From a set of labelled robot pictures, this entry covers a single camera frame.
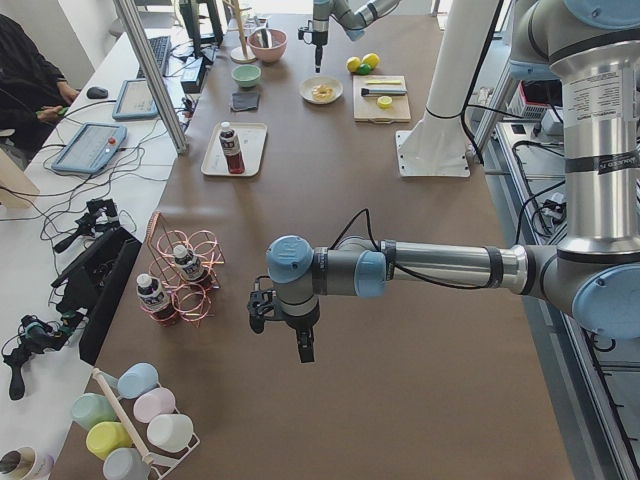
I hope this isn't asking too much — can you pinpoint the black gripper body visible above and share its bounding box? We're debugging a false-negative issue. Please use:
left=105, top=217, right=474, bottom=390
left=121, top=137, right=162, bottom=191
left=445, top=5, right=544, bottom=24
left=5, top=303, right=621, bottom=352
left=287, top=317, right=318, bottom=348
left=311, top=30, right=326, bottom=56

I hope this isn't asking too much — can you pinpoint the white plate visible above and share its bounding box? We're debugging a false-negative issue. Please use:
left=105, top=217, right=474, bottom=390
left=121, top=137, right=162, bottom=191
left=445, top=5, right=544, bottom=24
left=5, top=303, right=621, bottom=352
left=299, top=76, right=343, bottom=105

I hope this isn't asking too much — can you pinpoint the twisted glazed donut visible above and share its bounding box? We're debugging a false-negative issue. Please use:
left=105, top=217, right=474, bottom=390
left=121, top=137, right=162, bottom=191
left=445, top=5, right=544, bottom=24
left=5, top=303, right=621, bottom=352
left=311, top=84, right=334, bottom=102

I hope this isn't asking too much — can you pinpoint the cream rabbit tray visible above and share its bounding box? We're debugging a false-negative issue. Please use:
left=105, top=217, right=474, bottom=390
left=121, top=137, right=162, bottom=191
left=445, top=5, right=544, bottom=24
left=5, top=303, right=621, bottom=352
left=201, top=122, right=268, bottom=177

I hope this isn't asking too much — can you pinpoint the dark drink bottle on tray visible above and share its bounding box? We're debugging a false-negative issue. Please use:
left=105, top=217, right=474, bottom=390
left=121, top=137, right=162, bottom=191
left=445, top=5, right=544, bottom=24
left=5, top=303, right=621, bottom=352
left=218, top=122, right=245, bottom=174

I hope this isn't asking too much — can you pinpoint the yellow lemon lower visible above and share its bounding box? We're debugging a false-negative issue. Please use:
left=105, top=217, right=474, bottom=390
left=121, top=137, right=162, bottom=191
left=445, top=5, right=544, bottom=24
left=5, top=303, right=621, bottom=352
left=346, top=56, right=362, bottom=73

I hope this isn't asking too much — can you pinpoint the yellow lemon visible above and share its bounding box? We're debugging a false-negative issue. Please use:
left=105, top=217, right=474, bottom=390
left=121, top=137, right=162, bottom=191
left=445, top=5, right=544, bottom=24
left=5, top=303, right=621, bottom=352
left=346, top=56, right=362, bottom=73
left=362, top=53, right=380, bottom=70

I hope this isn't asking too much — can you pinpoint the pink bowl with ice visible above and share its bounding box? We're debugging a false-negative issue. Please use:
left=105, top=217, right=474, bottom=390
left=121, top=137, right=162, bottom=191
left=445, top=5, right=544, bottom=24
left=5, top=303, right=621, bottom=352
left=247, top=27, right=288, bottom=63

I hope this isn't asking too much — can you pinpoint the green lime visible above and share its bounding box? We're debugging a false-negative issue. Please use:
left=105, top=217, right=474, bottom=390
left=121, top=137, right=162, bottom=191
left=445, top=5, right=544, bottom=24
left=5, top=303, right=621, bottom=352
left=356, top=63, right=372, bottom=75

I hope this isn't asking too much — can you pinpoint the yellow lemon upper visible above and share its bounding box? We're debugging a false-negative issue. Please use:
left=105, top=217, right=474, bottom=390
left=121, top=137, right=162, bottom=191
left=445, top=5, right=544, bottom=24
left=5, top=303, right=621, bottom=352
left=362, top=53, right=380, bottom=70

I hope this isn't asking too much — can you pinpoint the metal ice scoop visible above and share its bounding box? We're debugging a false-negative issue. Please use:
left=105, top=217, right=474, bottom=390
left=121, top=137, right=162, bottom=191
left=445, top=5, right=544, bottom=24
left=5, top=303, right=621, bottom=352
left=256, top=28, right=275, bottom=49

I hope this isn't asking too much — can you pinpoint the bamboo cutting board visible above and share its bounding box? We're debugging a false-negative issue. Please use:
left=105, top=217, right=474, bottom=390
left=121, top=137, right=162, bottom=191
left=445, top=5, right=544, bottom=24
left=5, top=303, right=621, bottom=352
left=352, top=75, right=411, bottom=123

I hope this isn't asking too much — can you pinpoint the mint green bowl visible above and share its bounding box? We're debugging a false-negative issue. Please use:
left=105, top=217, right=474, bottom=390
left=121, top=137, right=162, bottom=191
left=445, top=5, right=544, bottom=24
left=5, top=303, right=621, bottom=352
left=231, top=64, right=262, bottom=88

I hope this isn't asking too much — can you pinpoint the wooden cup tree stand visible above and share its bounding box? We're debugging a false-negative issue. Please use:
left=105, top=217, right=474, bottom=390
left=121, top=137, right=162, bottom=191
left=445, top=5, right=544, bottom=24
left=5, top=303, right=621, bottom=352
left=223, top=0, right=249, bottom=49

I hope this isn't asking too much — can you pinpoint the half lemon slice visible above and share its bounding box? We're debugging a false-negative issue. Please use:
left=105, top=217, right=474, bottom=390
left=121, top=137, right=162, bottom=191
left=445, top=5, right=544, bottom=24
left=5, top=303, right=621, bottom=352
left=376, top=95, right=393, bottom=110

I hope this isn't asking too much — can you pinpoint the round wooden stand base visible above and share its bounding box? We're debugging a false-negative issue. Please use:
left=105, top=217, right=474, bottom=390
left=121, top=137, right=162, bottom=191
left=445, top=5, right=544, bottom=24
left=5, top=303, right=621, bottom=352
left=230, top=47, right=256, bottom=64

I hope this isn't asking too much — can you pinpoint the steel muddler black tip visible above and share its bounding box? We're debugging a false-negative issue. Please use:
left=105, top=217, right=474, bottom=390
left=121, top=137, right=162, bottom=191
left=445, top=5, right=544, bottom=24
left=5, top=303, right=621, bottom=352
left=360, top=87, right=407, bottom=97

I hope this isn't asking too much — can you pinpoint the grey folded cloth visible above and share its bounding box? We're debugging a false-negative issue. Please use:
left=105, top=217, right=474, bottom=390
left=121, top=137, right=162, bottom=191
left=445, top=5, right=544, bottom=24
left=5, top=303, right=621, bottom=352
left=230, top=92, right=260, bottom=112

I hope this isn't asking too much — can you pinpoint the dark drink bottle in rack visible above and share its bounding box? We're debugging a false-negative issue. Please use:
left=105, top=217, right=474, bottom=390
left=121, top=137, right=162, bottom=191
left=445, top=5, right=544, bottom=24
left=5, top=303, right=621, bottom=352
left=173, top=244, right=212, bottom=289

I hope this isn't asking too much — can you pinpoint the black keyboard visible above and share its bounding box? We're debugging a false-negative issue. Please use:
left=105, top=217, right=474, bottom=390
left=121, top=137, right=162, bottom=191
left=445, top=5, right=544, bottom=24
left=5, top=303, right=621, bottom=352
left=147, top=36, right=172, bottom=76

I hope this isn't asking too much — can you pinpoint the blue teach pendant far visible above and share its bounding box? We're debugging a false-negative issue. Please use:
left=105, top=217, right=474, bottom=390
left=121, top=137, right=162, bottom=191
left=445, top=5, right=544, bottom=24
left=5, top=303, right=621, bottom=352
left=112, top=79, right=158, bottom=121

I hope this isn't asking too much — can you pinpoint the blue teach pendant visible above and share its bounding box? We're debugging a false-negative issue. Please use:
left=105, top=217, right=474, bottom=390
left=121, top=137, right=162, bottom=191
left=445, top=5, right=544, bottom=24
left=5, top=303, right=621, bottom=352
left=112, top=79, right=158, bottom=121
left=51, top=123, right=127, bottom=174

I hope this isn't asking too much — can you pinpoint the pastel cup rack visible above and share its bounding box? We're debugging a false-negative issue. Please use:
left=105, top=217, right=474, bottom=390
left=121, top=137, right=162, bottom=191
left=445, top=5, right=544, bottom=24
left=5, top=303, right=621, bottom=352
left=70, top=363, right=200, bottom=479

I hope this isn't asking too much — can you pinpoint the blue teach pendant near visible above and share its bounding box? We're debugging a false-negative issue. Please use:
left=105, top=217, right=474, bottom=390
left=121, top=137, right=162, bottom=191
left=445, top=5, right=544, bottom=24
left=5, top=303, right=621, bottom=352
left=51, top=123, right=127, bottom=174

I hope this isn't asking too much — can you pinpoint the seated person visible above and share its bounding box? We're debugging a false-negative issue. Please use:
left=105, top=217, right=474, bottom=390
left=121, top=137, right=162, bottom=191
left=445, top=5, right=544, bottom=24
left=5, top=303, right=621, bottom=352
left=1, top=15, right=79, bottom=159

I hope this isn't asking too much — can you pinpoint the copper wire bottle rack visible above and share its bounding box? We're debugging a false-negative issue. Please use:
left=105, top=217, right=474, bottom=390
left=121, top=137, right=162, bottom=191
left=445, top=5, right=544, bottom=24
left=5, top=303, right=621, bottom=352
left=144, top=211, right=225, bottom=327

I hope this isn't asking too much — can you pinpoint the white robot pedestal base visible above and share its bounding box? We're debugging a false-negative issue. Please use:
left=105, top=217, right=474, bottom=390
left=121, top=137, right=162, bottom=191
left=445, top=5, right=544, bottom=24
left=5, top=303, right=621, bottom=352
left=396, top=0, right=503, bottom=178

